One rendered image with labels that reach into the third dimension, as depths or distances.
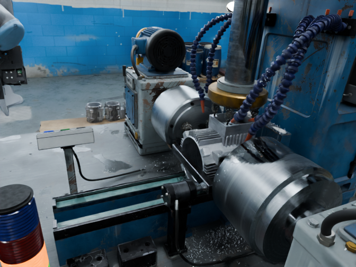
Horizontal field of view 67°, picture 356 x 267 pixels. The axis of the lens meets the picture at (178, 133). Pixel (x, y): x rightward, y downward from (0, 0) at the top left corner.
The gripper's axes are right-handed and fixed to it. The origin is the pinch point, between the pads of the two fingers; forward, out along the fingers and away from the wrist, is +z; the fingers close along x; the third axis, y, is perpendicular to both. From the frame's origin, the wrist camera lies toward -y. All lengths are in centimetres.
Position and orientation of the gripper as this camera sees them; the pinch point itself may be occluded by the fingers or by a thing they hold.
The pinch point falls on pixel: (4, 112)
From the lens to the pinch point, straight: 99.1
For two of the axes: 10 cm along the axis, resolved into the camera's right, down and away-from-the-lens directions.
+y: 9.1, -1.3, 3.9
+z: 1.2, 9.9, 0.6
